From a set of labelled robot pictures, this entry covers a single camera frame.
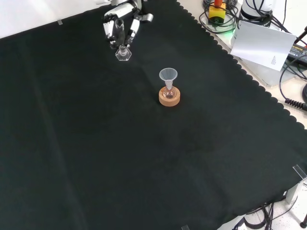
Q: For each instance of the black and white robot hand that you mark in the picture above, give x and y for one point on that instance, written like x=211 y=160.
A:
x=120 y=10

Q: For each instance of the clear round-bottom flask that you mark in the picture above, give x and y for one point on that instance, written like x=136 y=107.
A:
x=169 y=93

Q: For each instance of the clear plastic funnel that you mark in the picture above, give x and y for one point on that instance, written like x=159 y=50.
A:
x=168 y=74

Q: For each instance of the yellow stop button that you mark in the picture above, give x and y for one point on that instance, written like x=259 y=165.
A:
x=217 y=14

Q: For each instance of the black bench cloth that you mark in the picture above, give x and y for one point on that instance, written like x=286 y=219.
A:
x=96 y=148

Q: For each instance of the black power adapter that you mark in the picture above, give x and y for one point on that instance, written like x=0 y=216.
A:
x=298 y=52

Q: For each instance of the clear tape strip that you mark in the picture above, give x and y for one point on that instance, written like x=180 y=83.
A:
x=300 y=171

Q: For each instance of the black tripod foot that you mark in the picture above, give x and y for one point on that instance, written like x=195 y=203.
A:
x=303 y=224

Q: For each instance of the grey bench leg bracket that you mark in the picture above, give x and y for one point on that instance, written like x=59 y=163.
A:
x=296 y=191

